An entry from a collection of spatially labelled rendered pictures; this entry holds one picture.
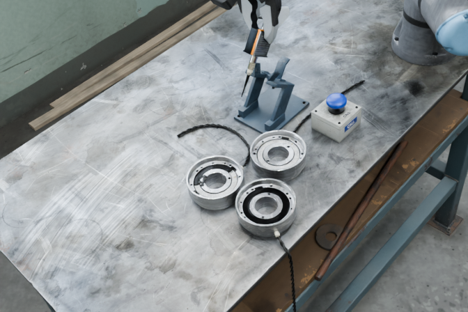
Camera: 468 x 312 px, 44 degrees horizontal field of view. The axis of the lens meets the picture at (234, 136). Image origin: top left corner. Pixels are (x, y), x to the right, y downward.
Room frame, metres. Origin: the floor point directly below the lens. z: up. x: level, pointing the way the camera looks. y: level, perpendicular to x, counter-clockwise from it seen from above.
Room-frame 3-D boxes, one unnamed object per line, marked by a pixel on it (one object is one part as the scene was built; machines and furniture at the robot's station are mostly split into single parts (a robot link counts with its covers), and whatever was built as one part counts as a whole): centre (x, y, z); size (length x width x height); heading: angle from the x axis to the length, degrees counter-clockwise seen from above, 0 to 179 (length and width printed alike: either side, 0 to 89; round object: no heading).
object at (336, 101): (0.82, -0.21, 0.85); 0.04 x 0.04 x 0.05
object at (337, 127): (0.83, -0.21, 0.82); 0.08 x 0.07 x 0.05; 130
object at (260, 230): (0.63, -0.04, 0.82); 0.10 x 0.10 x 0.04
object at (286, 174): (0.74, -0.08, 0.82); 0.10 x 0.10 x 0.04
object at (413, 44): (1.04, -0.46, 0.85); 0.15 x 0.15 x 0.10
